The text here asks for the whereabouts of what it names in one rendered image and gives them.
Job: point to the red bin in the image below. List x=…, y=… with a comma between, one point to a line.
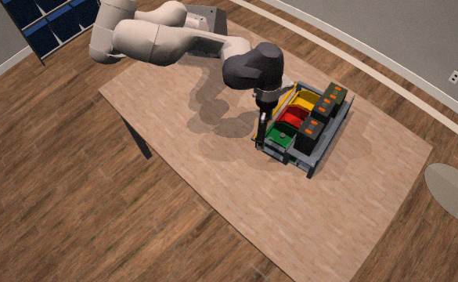
x=294, y=114

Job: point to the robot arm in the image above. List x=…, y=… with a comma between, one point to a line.
x=161, y=38

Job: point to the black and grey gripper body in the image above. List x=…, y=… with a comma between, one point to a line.
x=265, y=107

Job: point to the green open bin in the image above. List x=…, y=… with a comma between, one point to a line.
x=276, y=129

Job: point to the grey metal shelf rack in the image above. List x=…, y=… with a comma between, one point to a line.
x=309, y=163

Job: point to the yellow open bin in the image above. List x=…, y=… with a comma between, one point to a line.
x=304, y=99

